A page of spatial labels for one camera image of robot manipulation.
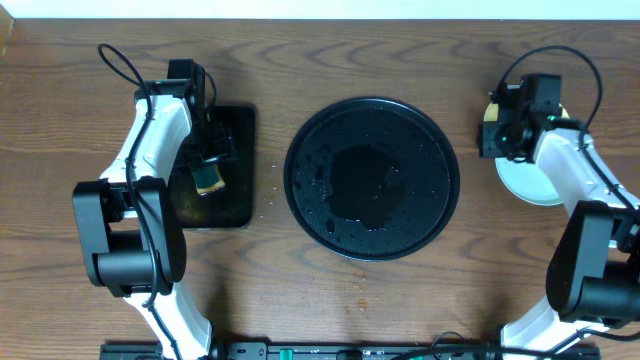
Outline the green and yellow sponge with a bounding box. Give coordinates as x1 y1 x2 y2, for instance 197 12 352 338
191 164 226 196

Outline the yellow plate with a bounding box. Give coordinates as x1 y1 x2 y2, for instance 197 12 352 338
483 103 569 122

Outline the light blue plate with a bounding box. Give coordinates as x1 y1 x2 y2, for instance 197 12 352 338
495 158 562 206

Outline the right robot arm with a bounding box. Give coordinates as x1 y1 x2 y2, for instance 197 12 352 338
479 74 639 359

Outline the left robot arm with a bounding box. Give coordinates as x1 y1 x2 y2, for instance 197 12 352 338
72 59 233 359

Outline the black rectangular tray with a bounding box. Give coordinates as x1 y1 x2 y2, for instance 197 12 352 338
169 105 256 229

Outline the round black tray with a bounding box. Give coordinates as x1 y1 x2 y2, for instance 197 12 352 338
283 97 461 261

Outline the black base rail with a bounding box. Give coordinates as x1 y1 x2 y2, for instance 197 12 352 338
98 342 602 360

